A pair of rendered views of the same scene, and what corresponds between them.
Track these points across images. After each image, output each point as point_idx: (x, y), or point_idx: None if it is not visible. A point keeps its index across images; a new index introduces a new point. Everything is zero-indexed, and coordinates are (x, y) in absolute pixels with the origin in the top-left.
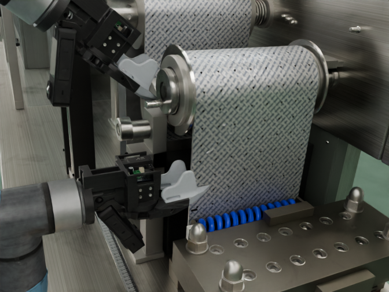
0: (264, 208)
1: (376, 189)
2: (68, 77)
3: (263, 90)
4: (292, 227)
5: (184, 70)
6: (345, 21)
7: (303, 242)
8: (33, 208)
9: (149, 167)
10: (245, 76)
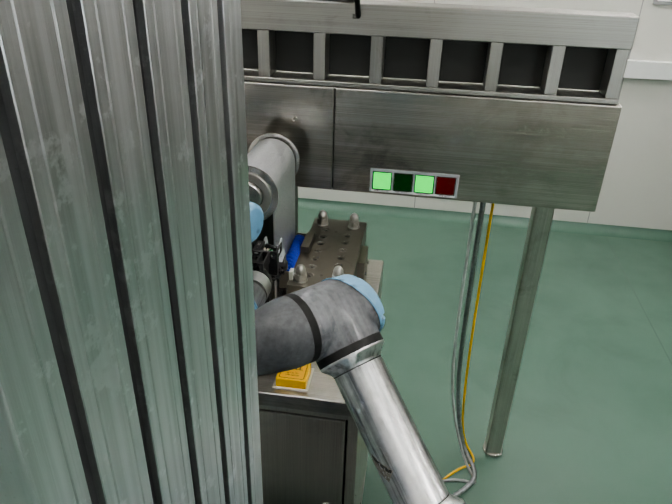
0: (296, 246)
1: None
2: None
3: (285, 174)
4: (317, 247)
5: (262, 179)
6: (282, 114)
7: (331, 250)
8: (260, 292)
9: (269, 245)
10: (279, 169)
